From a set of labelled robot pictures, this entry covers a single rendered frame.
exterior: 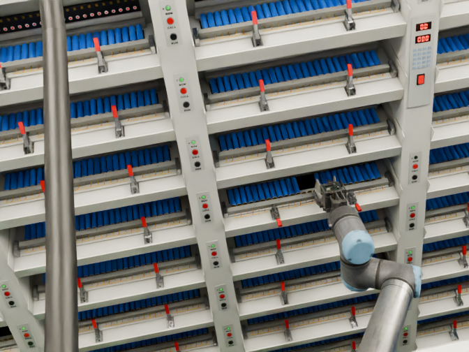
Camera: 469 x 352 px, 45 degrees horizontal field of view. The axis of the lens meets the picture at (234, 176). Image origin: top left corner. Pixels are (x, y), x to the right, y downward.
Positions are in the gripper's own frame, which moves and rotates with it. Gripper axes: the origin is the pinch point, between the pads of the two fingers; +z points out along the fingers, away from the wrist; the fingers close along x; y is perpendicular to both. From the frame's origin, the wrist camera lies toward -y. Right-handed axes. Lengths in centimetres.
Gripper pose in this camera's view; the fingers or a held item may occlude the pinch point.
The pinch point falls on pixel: (323, 185)
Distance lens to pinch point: 191.4
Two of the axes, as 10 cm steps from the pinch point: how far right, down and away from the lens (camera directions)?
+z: -1.6, -5.5, 8.2
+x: -9.8, 1.9, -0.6
